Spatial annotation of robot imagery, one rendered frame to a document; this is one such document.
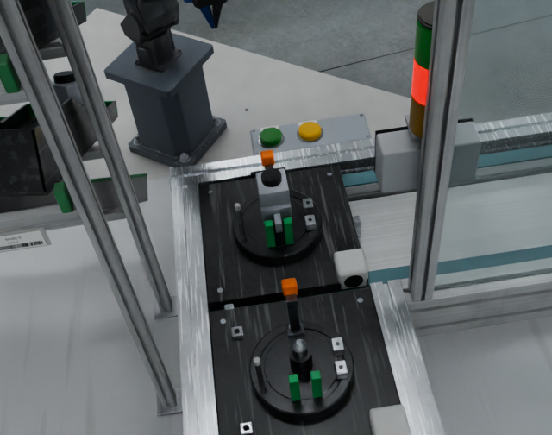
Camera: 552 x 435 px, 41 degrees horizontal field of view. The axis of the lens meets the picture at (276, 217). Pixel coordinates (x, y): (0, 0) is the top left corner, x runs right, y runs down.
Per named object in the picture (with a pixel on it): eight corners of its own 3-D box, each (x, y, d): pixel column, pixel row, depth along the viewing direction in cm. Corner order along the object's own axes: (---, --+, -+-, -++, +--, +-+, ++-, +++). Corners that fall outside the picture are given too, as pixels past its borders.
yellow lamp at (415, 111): (404, 114, 89) (406, 82, 85) (445, 108, 89) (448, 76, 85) (414, 142, 86) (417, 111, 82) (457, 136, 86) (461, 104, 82)
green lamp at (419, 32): (409, 46, 81) (411, 8, 78) (454, 40, 81) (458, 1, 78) (420, 74, 78) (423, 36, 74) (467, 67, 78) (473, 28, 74)
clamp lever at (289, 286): (287, 324, 102) (280, 279, 99) (301, 323, 102) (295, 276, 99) (290, 340, 99) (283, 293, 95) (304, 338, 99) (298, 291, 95)
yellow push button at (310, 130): (297, 130, 134) (297, 122, 132) (319, 127, 134) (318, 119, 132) (300, 146, 131) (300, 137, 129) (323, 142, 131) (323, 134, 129)
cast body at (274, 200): (258, 193, 115) (253, 161, 109) (285, 189, 115) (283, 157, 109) (265, 235, 109) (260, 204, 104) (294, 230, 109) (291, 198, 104)
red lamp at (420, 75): (406, 82, 85) (409, 47, 81) (448, 75, 85) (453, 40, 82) (417, 110, 82) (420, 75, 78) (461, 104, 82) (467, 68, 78)
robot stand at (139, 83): (169, 106, 155) (149, 25, 140) (228, 125, 149) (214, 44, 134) (128, 151, 147) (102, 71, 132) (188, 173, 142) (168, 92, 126)
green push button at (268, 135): (259, 136, 133) (258, 128, 132) (280, 133, 133) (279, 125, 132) (261, 152, 131) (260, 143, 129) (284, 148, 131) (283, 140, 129)
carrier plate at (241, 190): (199, 193, 126) (197, 185, 124) (339, 172, 126) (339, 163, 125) (210, 311, 110) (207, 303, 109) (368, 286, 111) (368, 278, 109)
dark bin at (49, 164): (28, 119, 105) (18, 68, 102) (118, 116, 104) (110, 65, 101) (-69, 198, 80) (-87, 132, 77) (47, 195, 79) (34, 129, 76)
